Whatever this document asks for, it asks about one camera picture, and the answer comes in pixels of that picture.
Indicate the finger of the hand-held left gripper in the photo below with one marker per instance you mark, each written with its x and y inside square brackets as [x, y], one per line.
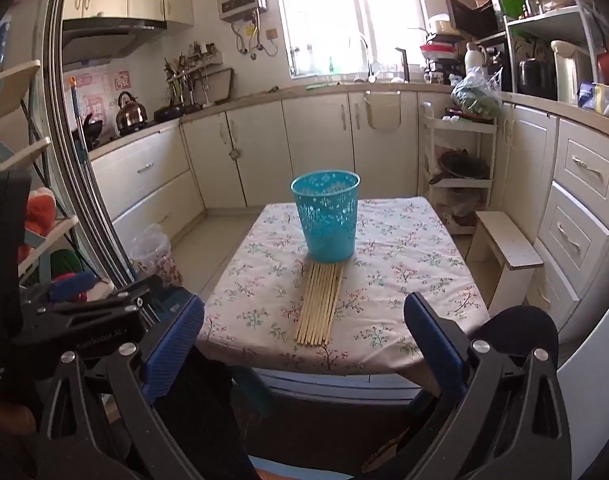
[72, 285]
[129, 297]

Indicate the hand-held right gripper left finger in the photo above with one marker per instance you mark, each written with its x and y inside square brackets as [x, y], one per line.
[177, 345]

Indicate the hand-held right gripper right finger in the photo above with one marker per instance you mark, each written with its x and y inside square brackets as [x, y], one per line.
[434, 347]

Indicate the group of wooden chopsticks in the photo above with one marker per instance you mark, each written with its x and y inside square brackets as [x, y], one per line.
[320, 305]

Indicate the teal perforated plastic basket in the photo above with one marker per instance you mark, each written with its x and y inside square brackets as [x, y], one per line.
[327, 220]

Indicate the green slipper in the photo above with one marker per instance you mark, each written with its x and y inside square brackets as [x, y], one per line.
[67, 262]

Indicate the floral trash bin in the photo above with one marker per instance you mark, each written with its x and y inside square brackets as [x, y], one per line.
[154, 260]

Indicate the orange plush slipper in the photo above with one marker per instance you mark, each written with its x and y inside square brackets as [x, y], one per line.
[40, 210]

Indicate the floral tablecloth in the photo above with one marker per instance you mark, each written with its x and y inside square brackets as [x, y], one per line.
[394, 280]

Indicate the cream drawer cabinet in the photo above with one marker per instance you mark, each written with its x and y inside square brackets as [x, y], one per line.
[144, 180]

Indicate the white step stool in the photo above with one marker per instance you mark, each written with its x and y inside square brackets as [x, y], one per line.
[509, 245]

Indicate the black wok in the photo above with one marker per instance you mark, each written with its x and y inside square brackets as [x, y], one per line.
[93, 127]

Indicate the shoe rack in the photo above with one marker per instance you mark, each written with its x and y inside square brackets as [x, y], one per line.
[14, 80]

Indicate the stainless steel kettle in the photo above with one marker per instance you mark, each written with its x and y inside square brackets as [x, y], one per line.
[131, 115]

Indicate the dark round pot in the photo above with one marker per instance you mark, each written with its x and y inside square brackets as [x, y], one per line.
[462, 165]

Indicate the black frying pan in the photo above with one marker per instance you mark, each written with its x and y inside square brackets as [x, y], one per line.
[169, 112]

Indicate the cream panelled drawer cabinets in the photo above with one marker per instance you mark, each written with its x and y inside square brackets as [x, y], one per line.
[574, 200]

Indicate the white trolley rack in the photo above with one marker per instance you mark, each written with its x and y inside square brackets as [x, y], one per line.
[459, 127]

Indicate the leaning tray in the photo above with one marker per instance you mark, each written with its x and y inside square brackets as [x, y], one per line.
[214, 85]

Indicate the range hood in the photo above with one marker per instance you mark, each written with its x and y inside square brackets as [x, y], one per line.
[99, 40]

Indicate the cream door cabinets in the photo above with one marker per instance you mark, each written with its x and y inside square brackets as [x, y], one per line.
[304, 140]

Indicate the white hanging bin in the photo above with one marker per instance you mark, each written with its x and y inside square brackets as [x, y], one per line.
[383, 110]

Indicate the plastic bag of greens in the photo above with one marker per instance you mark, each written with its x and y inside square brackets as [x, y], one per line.
[477, 95]

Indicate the black cooking pot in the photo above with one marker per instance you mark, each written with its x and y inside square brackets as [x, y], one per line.
[536, 80]

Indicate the black tap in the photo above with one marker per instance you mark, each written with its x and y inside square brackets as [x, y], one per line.
[404, 62]

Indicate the white thermos jug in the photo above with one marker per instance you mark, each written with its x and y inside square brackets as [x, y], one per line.
[474, 60]

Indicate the chrome faucet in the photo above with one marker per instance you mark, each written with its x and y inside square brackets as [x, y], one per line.
[368, 57]

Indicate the blue packet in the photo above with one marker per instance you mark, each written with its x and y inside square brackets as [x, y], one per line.
[596, 97]

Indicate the dish rack with bowls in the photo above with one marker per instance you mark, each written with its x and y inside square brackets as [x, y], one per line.
[440, 42]

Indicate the white electric water boiler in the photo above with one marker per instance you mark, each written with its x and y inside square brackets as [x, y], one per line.
[569, 72]

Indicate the black microwave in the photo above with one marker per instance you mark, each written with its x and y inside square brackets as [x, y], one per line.
[472, 17]

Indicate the bright window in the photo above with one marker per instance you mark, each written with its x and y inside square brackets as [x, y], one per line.
[349, 15]

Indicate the white shelf rack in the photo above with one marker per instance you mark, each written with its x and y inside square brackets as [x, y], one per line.
[549, 22]

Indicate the grey table frame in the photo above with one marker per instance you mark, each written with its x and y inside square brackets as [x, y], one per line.
[334, 385]

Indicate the metal door frame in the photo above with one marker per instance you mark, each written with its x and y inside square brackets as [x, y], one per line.
[52, 85]

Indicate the red wall stickers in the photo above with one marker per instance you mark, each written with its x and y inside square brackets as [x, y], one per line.
[99, 95]

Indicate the wall utensil rack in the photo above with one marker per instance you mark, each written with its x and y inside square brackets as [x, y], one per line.
[189, 67]

